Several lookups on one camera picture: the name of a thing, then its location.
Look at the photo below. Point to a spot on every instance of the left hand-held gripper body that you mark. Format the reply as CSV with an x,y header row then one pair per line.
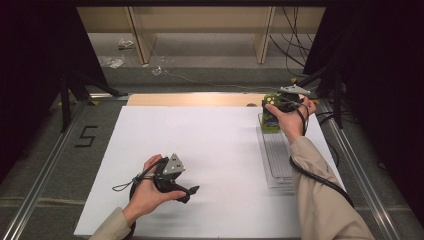
x,y
174,165

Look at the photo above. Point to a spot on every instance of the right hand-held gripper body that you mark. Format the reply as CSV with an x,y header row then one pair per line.
x,y
295,90

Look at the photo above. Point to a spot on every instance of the green cartoon phone case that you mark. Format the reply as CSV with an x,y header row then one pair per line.
x,y
270,122

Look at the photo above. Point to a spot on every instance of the clear plastic tray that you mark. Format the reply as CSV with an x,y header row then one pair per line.
x,y
278,156

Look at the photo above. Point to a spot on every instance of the person's right hand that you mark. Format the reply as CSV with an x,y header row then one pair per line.
x,y
291,123

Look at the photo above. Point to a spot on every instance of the person's left hand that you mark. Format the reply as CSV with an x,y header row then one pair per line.
x,y
146,196

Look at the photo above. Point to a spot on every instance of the black metal stand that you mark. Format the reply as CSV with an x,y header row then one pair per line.
x,y
337,110
66,100

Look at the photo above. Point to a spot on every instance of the white paper sheet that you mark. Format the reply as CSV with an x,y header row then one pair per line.
x,y
216,140

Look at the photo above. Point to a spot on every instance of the black curtain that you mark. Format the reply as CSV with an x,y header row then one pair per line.
x,y
390,83
33,66

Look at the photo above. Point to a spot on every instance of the crumpled clear plastic wrapper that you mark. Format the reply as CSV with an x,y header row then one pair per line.
x,y
156,70
125,43
113,61

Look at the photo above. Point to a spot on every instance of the beige wooden shelf unit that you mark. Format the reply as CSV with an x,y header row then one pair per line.
x,y
200,20

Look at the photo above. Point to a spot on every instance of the aluminium floor rail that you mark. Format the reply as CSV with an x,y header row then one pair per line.
x,y
36,196
363,180

